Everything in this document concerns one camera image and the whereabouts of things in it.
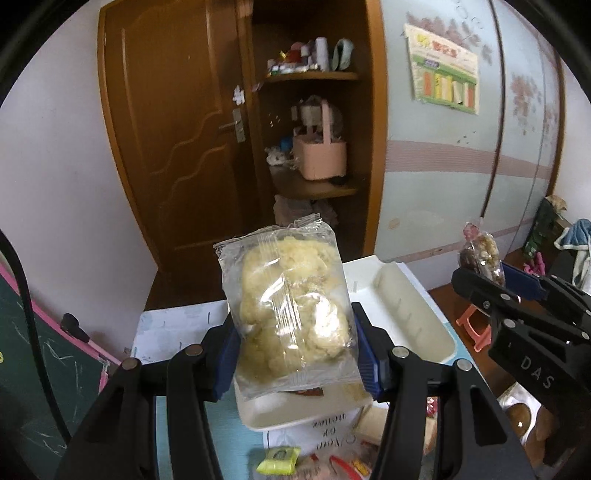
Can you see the colourful wall poster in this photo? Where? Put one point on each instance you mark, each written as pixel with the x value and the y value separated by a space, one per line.
pixel 445 69

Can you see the pink small toy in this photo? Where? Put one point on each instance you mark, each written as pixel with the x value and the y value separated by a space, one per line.
pixel 535 266

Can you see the white sticker on door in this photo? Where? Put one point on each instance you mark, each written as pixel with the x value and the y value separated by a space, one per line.
pixel 238 94

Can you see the red striped clear packet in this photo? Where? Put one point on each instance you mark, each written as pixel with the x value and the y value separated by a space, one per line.
pixel 353 466

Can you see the grey white stuffed item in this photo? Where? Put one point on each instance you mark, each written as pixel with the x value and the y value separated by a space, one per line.
pixel 309 113

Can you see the white plastic storage box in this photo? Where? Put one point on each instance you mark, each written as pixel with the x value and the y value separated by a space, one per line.
pixel 415 314

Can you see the brown wooden door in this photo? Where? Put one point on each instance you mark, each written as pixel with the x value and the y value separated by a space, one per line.
pixel 175 138

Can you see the blue white towel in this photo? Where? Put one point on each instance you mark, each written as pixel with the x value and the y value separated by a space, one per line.
pixel 577 240

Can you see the teal printed table cover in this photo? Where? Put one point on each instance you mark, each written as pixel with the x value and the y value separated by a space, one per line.
pixel 175 323

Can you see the black boxy object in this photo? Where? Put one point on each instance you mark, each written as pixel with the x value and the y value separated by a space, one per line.
pixel 561 267

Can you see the blue small toy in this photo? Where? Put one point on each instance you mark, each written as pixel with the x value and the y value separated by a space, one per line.
pixel 282 146

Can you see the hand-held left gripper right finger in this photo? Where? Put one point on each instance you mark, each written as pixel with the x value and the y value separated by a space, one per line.
pixel 369 367

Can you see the pink plastic stool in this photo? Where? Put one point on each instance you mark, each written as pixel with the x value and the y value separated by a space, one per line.
pixel 473 327

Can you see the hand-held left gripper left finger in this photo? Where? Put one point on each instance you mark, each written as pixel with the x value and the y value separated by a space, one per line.
pixel 226 362

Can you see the green chalkboard with pink frame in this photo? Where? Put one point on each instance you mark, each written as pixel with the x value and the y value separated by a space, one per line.
pixel 27 360

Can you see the green printed box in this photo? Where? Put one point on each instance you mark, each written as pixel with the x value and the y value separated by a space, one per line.
pixel 542 230

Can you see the clear nut snack packet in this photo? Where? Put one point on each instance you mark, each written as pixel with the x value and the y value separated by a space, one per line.
pixel 482 254

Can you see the black clip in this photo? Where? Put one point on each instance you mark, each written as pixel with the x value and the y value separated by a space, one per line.
pixel 74 325

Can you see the clear packet of yellow pastry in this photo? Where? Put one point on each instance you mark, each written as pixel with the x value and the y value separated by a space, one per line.
pixel 286 304

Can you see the pink plastic basket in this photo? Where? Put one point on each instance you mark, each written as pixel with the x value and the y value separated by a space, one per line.
pixel 321 159

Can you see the red white small box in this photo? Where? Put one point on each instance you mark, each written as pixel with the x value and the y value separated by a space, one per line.
pixel 295 51

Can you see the white bottle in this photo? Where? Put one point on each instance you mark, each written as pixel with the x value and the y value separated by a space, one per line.
pixel 319 50

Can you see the wooden corner shelf unit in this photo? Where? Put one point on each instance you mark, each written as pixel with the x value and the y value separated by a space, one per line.
pixel 369 138

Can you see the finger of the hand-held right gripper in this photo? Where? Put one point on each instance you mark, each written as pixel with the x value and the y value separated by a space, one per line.
pixel 480 288
pixel 521 279

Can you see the green yellow snack packet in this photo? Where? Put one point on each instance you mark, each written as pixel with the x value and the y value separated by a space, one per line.
pixel 278 460

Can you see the floral sliding wardrobe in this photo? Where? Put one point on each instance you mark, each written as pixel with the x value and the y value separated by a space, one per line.
pixel 452 175

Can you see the teal item on shelf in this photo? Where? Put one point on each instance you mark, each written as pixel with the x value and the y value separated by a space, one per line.
pixel 344 53

